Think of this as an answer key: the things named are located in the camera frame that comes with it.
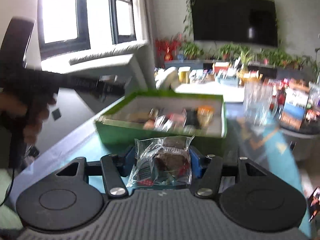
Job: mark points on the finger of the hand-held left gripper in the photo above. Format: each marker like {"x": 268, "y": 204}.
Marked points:
{"x": 95, "y": 88}

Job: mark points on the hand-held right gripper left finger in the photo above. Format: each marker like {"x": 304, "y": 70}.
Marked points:
{"x": 128, "y": 162}

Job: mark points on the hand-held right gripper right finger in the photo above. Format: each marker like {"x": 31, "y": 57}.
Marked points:
{"x": 195, "y": 163}

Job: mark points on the green cardboard box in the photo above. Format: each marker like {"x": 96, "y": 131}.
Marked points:
{"x": 115, "y": 135}

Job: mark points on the clear brownie packet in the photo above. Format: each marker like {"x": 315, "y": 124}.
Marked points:
{"x": 162, "y": 165}

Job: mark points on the person's left hand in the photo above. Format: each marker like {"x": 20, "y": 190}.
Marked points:
{"x": 35, "y": 116}

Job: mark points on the grey fabric sofa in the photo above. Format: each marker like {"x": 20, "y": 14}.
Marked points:
{"x": 112, "y": 65}

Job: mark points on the pile of assorted snack packets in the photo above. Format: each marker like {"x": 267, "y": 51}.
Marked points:
{"x": 175, "y": 120}

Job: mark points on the teal table runner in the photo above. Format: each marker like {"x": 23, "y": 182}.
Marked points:
{"x": 245, "y": 150}

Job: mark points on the blue-grey tablecloth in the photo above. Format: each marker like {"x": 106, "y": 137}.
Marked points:
{"x": 62, "y": 145}

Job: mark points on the round white table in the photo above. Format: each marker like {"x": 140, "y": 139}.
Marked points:
{"x": 212, "y": 91}

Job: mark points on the dark framed window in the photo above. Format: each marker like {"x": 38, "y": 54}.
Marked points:
{"x": 65, "y": 12}

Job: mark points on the red flower decoration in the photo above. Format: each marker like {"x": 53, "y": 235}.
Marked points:
{"x": 168, "y": 47}

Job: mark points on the glass pitcher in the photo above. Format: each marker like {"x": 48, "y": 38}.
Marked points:
{"x": 258, "y": 105}

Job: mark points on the yellow canister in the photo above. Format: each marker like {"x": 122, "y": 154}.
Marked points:
{"x": 184, "y": 75}

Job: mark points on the wicker basket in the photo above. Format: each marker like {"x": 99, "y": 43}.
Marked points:
{"x": 250, "y": 78}

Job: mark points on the blue orange snack box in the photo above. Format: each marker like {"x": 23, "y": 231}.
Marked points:
{"x": 293, "y": 110}

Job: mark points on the spider plant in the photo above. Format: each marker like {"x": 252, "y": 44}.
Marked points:
{"x": 243, "y": 57}

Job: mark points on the pale green cloth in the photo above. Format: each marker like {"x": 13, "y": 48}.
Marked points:
{"x": 7, "y": 200}

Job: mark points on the row of potted plants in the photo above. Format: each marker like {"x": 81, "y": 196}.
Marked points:
{"x": 275, "y": 56}

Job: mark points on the black television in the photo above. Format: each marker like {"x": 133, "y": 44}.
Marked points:
{"x": 232, "y": 17}

